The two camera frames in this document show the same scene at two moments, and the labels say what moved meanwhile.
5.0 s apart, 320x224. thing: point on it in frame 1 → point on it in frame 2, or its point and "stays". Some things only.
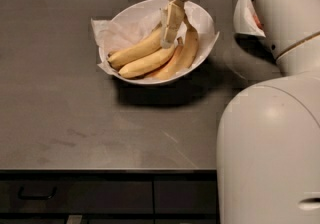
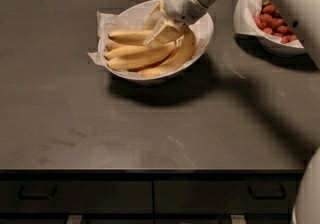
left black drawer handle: (27, 197) stays
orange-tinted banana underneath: (172, 64) → (114, 45)
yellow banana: (150, 42) → (131, 37)
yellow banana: (148, 66) → (139, 56)
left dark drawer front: (76, 196) stays
